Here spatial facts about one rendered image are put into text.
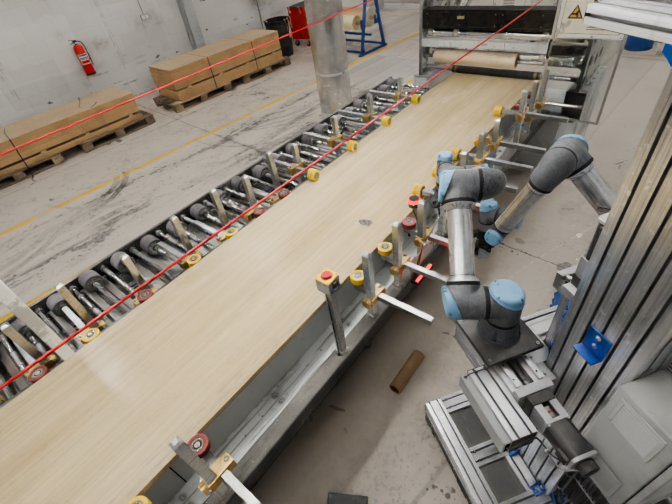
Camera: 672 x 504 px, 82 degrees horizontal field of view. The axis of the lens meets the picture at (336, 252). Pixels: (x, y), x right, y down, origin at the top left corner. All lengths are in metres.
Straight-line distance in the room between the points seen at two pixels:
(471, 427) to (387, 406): 0.53
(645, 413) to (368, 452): 1.50
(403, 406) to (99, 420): 1.59
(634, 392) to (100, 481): 1.71
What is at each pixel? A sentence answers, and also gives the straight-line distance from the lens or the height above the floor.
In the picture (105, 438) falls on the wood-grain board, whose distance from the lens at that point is 1.85.
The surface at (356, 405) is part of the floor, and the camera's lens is 2.55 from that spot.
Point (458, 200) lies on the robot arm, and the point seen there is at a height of 1.47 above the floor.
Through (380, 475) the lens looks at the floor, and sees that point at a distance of 2.40.
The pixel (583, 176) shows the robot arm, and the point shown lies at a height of 1.43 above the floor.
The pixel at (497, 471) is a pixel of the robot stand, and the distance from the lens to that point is 2.23.
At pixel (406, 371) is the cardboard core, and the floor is 0.08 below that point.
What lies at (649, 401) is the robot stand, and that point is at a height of 1.23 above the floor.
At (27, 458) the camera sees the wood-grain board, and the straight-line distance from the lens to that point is 2.01.
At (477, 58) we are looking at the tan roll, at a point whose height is 1.07.
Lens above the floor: 2.28
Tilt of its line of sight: 42 degrees down
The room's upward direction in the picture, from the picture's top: 10 degrees counter-clockwise
